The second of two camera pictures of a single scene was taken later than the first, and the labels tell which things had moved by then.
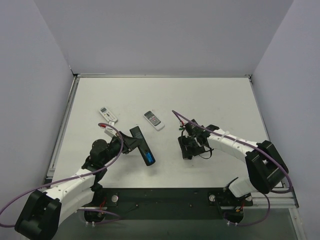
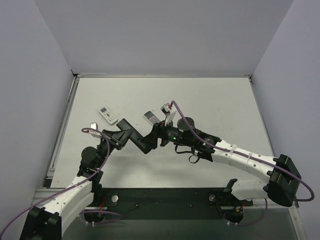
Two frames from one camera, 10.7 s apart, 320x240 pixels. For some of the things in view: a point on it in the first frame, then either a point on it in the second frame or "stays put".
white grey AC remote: [154, 120] stays put
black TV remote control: [143, 147] to [135, 136]
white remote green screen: [107, 115] stays put
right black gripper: [186, 146] to [159, 135]
